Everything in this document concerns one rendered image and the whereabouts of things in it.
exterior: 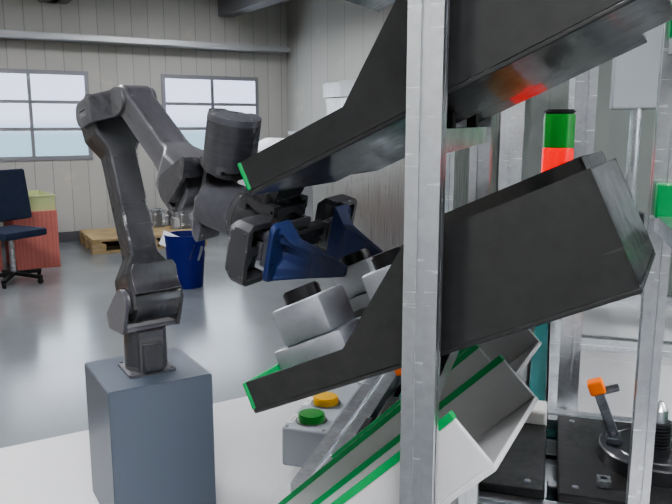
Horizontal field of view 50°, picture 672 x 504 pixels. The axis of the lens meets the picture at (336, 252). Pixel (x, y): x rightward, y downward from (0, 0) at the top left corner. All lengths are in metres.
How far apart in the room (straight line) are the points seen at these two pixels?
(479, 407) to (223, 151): 0.36
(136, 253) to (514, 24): 0.67
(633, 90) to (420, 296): 1.55
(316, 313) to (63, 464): 0.79
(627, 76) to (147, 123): 1.31
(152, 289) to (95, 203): 8.21
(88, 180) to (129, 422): 8.19
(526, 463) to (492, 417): 0.38
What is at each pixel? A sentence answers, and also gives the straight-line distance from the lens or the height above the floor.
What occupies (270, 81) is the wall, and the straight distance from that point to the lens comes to 9.92.
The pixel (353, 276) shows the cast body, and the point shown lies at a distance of 0.68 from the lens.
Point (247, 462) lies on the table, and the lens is 1.21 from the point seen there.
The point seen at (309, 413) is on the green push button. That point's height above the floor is 0.97.
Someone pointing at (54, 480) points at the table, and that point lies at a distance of 1.22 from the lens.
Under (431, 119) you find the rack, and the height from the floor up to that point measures 1.40.
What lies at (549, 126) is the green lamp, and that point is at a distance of 1.11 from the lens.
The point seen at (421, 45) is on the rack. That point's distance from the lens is 0.41.
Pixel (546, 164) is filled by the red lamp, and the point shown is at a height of 1.34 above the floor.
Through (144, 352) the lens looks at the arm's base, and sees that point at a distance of 1.00.
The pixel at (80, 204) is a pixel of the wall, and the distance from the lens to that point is 9.13.
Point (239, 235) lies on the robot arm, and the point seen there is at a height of 1.29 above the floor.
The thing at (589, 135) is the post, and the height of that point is 1.38.
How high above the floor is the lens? 1.40
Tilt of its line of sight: 10 degrees down
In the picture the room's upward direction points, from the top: straight up
